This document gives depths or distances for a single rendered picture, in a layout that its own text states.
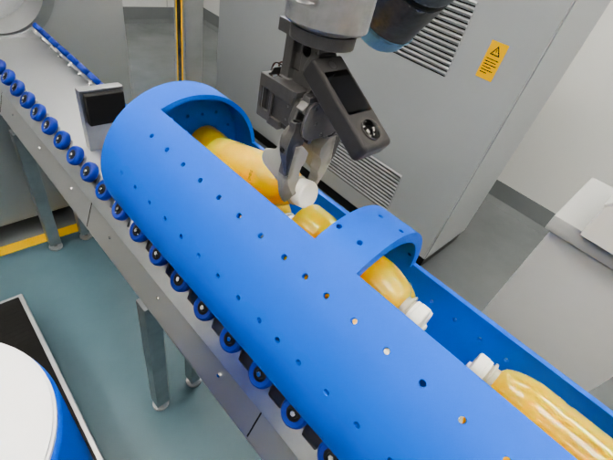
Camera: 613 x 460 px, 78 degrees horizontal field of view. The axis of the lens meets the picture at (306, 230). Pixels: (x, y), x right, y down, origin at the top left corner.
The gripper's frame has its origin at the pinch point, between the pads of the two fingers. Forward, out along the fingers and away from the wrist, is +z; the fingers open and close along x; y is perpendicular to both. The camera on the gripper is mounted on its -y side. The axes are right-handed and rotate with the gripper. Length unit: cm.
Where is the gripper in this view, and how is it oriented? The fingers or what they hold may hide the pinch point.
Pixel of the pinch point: (301, 191)
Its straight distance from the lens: 52.3
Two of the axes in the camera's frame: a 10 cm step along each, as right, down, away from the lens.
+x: -7.0, 3.6, -6.2
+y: -6.9, -5.7, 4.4
